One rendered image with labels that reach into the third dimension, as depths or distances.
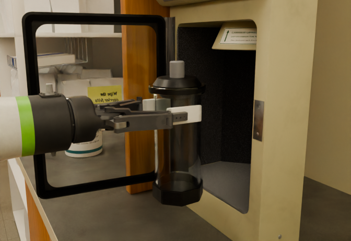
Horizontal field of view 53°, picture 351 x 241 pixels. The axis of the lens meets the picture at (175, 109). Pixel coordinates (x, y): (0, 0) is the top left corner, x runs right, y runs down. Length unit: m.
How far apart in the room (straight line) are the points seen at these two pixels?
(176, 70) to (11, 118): 0.29
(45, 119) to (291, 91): 0.41
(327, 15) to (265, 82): 0.50
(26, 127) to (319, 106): 0.80
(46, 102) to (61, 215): 0.38
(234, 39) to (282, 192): 0.30
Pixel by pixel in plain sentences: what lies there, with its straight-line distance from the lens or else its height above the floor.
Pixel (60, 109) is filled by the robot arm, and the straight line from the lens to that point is 0.55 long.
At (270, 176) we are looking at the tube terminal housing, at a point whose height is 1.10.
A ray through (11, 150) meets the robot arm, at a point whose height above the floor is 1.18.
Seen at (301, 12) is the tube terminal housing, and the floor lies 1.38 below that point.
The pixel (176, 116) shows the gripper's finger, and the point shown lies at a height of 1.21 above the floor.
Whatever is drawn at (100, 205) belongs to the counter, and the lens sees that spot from 0.90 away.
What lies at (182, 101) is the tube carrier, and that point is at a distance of 0.62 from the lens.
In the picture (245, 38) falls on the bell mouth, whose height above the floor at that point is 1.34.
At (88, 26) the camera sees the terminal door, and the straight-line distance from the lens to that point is 0.78.
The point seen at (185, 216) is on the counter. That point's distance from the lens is 0.83.
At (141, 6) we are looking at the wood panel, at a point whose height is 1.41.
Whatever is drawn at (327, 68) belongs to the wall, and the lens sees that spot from 1.05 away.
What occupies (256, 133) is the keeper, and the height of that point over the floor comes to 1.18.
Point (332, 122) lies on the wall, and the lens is 1.05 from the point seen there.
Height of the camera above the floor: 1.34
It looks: 12 degrees down
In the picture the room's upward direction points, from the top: straight up
